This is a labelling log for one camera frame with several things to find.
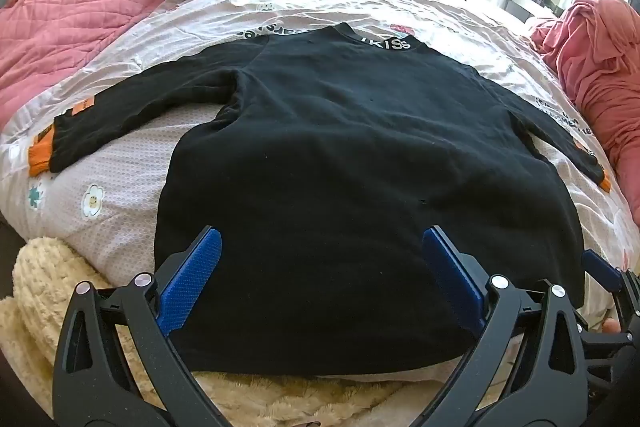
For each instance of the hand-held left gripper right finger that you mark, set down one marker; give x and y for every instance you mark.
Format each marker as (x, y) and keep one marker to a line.
(450, 272)

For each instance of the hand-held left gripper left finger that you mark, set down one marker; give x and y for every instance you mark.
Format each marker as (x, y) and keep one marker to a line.
(192, 277)

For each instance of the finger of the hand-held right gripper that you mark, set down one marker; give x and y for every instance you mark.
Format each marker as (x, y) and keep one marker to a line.
(595, 263)

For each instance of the black sweater with orange cuffs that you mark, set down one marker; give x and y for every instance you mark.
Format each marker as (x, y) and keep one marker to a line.
(350, 157)

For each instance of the person's right hand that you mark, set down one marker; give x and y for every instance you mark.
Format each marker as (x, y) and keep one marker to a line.
(610, 326)

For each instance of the cream fluffy blanket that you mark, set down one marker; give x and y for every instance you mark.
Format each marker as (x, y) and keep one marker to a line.
(40, 277)

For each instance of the pink blanket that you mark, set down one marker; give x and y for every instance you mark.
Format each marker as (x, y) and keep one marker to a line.
(600, 72)

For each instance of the white desk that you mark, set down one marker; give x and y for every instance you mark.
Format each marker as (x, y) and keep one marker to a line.
(520, 9)

